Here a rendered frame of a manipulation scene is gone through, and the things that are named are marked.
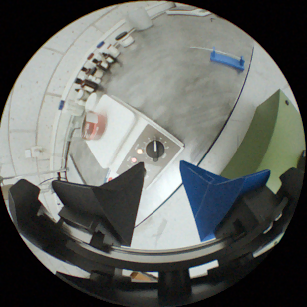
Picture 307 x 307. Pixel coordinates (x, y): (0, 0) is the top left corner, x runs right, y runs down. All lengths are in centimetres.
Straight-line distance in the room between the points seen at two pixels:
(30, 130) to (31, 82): 27
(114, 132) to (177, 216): 23
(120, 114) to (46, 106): 56
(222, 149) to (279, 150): 12
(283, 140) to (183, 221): 26
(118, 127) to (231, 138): 22
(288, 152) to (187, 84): 24
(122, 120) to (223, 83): 24
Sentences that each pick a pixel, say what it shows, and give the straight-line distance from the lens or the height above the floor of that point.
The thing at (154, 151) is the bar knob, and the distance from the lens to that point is 15.
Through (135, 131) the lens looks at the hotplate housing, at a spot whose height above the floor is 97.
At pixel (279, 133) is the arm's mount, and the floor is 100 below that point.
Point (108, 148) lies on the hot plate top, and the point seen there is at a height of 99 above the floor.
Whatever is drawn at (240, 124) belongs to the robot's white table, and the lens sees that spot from 24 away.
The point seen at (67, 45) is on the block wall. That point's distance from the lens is 68.
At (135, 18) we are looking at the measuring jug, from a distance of 67.
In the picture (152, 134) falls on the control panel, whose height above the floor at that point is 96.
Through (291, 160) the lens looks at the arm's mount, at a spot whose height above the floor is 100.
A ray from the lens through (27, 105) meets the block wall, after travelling 69.
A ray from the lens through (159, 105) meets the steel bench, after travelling 24.
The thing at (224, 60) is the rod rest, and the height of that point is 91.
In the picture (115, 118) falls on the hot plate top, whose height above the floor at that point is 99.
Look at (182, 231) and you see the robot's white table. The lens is 30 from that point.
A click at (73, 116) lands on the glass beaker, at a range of 16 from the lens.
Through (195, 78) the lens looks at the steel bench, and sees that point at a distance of 27.
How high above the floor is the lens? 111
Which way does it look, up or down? 65 degrees down
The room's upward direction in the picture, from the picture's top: 97 degrees counter-clockwise
